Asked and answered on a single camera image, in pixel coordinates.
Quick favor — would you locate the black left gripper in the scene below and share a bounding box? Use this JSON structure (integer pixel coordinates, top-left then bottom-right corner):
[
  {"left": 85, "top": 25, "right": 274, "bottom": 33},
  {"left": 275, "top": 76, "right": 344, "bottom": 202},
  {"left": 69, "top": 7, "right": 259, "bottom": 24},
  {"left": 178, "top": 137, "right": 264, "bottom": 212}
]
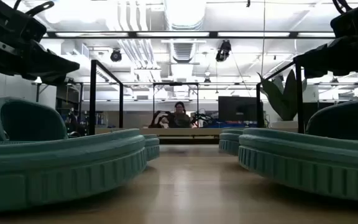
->
[{"left": 0, "top": 0, "right": 81, "bottom": 86}]

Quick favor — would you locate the green rubber slide sandal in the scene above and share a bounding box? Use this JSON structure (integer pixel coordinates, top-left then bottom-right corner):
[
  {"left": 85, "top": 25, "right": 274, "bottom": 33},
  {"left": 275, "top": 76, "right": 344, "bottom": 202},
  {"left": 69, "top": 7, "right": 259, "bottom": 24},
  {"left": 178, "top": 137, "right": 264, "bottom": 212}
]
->
[
  {"left": 0, "top": 96, "right": 149, "bottom": 215},
  {"left": 218, "top": 126, "right": 246, "bottom": 156},
  {"left": 238, "top": 99, "right": 358, "bottom": 203},
  {"left": 142, "top": 134, "right": 161, "bottom": 162}
]

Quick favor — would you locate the potted snake plant white pot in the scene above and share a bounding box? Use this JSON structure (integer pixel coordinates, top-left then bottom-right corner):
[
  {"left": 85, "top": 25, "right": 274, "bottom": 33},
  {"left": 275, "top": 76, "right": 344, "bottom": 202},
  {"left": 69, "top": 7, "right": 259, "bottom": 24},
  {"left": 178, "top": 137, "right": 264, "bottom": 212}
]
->
[{"left": 257, "top": 68, "right": 308, "bottom": 130}]

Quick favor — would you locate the black hanging ceiling spotlight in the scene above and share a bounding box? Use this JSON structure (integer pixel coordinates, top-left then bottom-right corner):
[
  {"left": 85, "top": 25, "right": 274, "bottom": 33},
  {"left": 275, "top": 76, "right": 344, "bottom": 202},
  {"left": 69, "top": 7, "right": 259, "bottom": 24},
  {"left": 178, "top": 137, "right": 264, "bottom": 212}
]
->
[
  {"left": 109, "top": 48, "right": 123, "bottom": 63},
  {"left": 214, "top": 39, "right": 232, "bottom": 63}
]

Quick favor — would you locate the black monitor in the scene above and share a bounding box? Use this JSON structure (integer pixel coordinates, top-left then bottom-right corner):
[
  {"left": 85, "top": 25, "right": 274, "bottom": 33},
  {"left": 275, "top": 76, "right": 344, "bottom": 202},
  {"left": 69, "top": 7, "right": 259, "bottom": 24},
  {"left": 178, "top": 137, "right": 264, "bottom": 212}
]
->
[{"left": 218, "top": 95, "right": 264, "bottom": 123}]

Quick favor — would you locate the black overhead rig bar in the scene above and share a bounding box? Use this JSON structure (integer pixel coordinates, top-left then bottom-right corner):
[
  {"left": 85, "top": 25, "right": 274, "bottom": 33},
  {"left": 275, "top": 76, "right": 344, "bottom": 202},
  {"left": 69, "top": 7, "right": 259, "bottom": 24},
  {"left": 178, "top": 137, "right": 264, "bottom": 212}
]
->
[{"left": 43, "top": 30, "right": 337, "bottom": 39}]

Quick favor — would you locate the person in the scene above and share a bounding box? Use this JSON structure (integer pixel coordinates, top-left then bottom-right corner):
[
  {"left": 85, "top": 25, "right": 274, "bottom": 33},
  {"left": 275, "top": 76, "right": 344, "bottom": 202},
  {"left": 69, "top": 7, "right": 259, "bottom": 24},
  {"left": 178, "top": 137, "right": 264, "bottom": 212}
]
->
[{"left": 165, "top": 101, "right": 193, "bottom": 129}]

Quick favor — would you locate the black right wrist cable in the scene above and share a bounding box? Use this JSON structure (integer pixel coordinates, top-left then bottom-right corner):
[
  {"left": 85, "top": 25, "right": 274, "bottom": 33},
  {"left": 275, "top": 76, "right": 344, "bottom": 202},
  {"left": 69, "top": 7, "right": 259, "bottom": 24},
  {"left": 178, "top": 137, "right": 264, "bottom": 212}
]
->
[{"left": 332, "top": 0, "right": 354, "bottom": 15}]

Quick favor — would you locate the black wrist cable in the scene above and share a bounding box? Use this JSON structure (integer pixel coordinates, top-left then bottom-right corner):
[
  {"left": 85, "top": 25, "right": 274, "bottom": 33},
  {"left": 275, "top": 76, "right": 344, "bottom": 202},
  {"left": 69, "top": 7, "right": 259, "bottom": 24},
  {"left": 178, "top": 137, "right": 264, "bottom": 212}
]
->
[
  {"left": 332, "top": 0, "right": 354, "bottom": 15},
  {"left": 13, "top": 0, "right": 55, "bottom": 18}
]

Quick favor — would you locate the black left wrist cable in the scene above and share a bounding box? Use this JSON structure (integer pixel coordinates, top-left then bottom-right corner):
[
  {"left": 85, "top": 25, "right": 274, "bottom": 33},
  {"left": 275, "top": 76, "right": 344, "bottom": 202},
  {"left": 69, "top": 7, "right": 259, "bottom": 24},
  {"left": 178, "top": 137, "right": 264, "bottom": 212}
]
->
[{"left": 13, "top": 0, "right": 55, "bottom": 18}]

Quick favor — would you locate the distant black rig frame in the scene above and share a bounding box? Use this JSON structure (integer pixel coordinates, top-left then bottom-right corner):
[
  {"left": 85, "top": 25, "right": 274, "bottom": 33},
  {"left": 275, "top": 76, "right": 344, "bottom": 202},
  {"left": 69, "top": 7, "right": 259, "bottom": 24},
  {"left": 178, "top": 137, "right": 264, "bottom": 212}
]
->
[{"left": 152, "top": 81, "right": 200, "bottom": 128}]

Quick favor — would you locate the black aluminium table frame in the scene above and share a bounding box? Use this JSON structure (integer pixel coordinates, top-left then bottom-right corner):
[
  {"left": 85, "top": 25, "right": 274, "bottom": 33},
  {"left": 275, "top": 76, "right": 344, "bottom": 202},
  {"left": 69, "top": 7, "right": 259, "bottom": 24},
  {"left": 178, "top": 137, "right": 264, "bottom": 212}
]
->
[{"left": 158, "top": 136, "right": 221, "bottom": 145}]

